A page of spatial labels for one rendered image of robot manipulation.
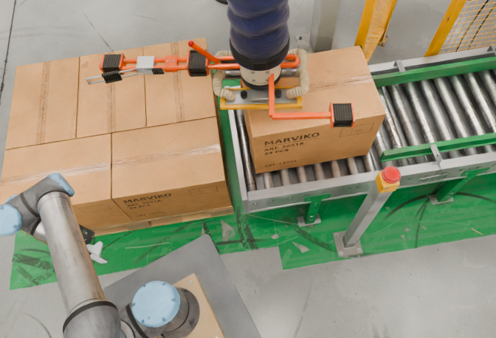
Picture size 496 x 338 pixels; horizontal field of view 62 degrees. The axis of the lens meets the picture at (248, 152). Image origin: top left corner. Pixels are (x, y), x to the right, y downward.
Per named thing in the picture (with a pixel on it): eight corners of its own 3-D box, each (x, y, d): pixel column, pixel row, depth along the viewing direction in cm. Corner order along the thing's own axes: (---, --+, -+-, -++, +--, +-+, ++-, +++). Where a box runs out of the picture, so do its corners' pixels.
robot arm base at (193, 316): (205, 329, 156) (199, 326, 148) (157, 347, 155) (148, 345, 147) (193, 281, 166) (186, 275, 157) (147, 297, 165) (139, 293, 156)
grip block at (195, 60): (210, 57, 171) (208, 48, 166) (209, 77, 167) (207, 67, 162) (190, 58, 172) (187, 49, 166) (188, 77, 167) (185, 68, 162)
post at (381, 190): (351, 236, 253) (395, 168, 164) (354, 247, 250) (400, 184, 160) (340, 238, 252) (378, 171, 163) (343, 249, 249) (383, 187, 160)
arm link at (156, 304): (196, 314, 150) (183, 306, 135) (156, 344, 147) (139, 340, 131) (175, 280, 157) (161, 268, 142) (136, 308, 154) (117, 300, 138)
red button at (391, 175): (395, 168, 164) (398, 164, 160) (401, 184, 160) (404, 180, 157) (378, 171, 163) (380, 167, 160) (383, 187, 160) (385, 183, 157)
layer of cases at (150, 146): (213, 76, 296) (205, 37, 260) (232, 206, 250) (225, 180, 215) (46, 102, 293) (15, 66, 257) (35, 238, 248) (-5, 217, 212)
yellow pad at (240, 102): (301, 88, 174) (302, 81, 170) (302, 108, 170) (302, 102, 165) (221, 90, 176) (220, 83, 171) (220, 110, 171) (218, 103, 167)
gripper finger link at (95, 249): (110, 246, 131) (89, 235, 135) (100, 263, 129) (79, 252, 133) (115, 249, 134) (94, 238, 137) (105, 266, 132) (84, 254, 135)
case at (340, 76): (346, 92, 235) (360, 44, 199) (367, 154, 217) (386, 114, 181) (243, 111, 233) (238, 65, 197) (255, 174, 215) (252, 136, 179)
